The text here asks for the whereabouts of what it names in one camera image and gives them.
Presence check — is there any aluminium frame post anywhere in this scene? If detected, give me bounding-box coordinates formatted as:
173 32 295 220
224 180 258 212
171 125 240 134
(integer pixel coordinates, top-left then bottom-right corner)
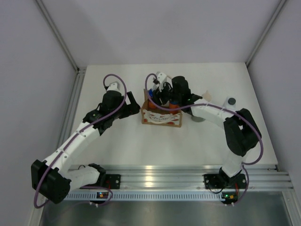
33 0 79 73
245 0 289 68

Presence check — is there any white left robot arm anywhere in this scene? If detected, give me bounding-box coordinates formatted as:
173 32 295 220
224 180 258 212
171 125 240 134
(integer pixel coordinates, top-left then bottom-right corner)
31 90 140 204

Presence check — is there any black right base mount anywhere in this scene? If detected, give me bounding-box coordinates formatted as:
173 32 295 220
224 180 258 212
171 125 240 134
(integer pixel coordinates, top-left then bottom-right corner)
204 174 247 194

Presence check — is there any white slotted cable duct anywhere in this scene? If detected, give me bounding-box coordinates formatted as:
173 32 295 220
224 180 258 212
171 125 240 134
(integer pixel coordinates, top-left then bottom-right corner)
64 190 225 201

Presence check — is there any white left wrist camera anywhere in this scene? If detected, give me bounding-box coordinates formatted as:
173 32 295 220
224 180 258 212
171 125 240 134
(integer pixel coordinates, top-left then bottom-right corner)
105 81 120 93

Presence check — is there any aluminium mounting rail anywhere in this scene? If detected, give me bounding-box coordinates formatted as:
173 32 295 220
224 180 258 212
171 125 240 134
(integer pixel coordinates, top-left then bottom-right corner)
36 164 294 190

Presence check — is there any orange bottle blue cap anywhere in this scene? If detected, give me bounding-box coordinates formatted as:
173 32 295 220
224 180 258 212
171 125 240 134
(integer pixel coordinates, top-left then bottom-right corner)
147 90 157 109
169 101 179 109

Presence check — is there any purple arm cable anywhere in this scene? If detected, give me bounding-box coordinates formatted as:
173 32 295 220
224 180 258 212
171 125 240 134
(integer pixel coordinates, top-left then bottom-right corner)
144 73 263 165
34 74 127 210

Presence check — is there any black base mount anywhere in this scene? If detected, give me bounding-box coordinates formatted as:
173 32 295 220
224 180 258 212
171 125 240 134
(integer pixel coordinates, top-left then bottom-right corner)
81 174 121 189
204 174 247 194

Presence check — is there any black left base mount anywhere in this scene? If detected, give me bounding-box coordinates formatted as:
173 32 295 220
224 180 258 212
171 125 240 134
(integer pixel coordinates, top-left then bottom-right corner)
81 174 121 189

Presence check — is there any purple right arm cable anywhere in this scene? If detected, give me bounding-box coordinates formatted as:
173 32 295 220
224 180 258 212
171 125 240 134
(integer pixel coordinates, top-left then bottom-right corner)
144 73 263 165

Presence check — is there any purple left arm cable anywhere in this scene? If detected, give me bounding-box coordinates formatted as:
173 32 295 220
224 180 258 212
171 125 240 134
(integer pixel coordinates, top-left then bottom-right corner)
34 74 127 210

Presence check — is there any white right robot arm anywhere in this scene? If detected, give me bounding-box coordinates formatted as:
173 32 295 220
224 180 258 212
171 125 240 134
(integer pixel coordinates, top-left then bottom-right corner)
148 74 263 187

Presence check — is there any aluminium frame post right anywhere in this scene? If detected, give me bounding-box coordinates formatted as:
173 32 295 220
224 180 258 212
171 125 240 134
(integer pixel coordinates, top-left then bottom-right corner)
245 0 289 68

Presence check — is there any aluminium frame post left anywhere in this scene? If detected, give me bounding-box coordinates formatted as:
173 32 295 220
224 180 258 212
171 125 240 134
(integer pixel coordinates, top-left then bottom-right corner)
33 0 79 73

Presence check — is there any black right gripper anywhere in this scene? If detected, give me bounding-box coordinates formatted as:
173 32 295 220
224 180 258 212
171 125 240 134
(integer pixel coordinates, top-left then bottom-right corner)
150 81 182 107

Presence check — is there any white bottle dark cap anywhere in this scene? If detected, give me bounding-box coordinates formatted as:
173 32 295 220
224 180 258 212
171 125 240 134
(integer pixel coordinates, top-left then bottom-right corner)
223 97 237 112

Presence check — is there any watermelon print canvas bag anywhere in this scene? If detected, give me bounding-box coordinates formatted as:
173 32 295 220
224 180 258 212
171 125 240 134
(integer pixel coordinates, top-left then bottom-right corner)
140 89 182 128

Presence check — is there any grey green squeeze bottle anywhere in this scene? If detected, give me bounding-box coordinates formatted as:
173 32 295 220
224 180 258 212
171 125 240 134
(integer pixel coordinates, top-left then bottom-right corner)
191 90 212 122

